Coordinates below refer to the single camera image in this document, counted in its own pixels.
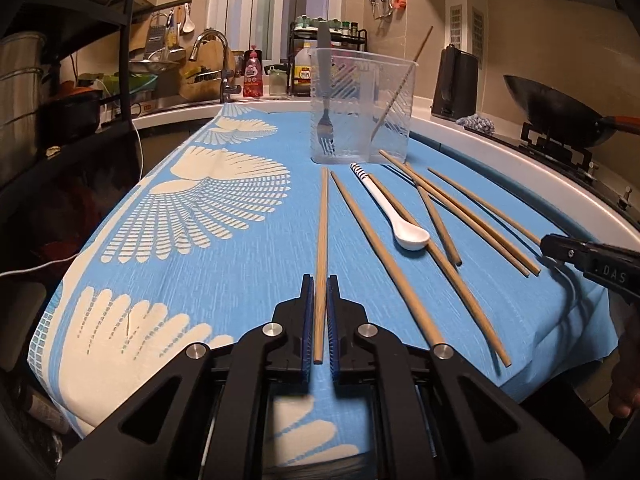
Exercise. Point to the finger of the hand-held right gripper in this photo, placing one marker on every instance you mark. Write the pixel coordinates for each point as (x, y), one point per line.
(562, 249)

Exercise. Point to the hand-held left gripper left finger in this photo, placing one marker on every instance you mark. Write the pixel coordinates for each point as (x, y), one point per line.
(306, 332)

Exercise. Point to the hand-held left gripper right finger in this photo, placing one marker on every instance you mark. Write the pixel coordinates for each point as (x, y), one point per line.
(334, 332)

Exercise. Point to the bunch of wooden chopsticks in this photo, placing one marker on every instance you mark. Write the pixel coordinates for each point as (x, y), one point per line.
(403, 285)

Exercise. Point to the white ceramic spoon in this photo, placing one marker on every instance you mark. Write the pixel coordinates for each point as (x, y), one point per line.
(412, 237)

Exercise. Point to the clear plastic utensil container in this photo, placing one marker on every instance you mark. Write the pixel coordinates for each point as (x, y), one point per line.
(352, 80)

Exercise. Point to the person's right hand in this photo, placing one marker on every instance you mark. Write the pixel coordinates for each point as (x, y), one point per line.
(626, 390)

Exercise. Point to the black gas stove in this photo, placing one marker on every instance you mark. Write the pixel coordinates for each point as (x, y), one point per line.
(615, 180)

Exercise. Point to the blue printed tablecloth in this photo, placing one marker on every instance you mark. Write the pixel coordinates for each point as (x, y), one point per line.
(225, 270)

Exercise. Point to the black wok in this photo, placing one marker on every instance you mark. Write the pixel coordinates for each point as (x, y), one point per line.
(555, 110)

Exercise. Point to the blue white dishcloth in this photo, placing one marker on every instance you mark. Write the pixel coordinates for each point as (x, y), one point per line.
(475, 124)

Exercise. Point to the black knife block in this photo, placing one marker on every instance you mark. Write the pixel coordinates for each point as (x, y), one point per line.
(455, 85)

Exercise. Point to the metal fork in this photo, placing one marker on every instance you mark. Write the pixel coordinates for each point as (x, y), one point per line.
(325, 125)

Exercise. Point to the white vent grille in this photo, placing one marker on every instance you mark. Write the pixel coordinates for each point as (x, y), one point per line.
(478, 30)
(456, 25)

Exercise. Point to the glass jar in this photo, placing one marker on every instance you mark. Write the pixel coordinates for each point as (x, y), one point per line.
(278, 82)

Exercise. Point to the steel kitchen sink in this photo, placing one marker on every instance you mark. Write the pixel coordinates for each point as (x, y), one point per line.
(200, 102)

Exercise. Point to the yellow label oil jug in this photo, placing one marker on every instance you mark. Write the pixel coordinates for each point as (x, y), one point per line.
(302, 72)

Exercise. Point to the red dish soap bottle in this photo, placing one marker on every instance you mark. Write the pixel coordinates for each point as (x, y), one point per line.
(253, 75)

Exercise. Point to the wooden cutting board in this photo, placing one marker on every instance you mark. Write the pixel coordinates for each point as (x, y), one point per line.
(210, 65)

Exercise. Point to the metal kitchen faucet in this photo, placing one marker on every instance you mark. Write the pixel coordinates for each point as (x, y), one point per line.
(222, 45)

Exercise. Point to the green plastic basin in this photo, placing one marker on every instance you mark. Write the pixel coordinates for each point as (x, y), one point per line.
(132, 82)

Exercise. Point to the metal colander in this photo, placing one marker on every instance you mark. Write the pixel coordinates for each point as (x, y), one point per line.
(155, 64)

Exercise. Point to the row of spice jars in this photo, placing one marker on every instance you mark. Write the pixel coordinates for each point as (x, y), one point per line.
(305, 24)

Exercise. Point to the black pot with orange lid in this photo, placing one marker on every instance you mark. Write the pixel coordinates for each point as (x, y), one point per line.
(70, 115)

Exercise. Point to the black metal shelf rack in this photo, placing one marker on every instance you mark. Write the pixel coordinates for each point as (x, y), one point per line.
(127, 60)

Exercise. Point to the white framed window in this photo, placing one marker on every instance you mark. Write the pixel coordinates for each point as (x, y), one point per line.
(240, 10)

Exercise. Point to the white hanging ladle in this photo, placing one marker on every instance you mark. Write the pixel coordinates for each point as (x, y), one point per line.
(188, 22)

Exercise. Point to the metal box grater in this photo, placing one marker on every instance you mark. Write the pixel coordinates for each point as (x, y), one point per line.
(156, 35)

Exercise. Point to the large metal stock pot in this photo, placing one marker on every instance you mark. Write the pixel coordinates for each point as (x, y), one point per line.
(20, 90)

